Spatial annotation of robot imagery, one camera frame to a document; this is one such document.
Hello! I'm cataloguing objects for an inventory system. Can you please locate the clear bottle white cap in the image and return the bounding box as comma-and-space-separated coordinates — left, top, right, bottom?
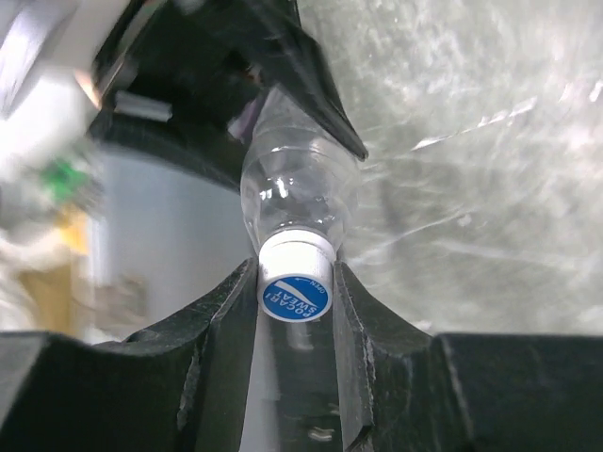
240, 88, 360, 250

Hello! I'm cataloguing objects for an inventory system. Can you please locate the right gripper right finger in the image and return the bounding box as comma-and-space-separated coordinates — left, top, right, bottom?
333, 263, 602, 451

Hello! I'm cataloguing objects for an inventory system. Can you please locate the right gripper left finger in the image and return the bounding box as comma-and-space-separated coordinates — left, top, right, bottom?
1, 259, 257, 451

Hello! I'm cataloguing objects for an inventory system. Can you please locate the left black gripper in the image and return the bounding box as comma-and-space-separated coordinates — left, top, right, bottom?
90, 1, 368, 191

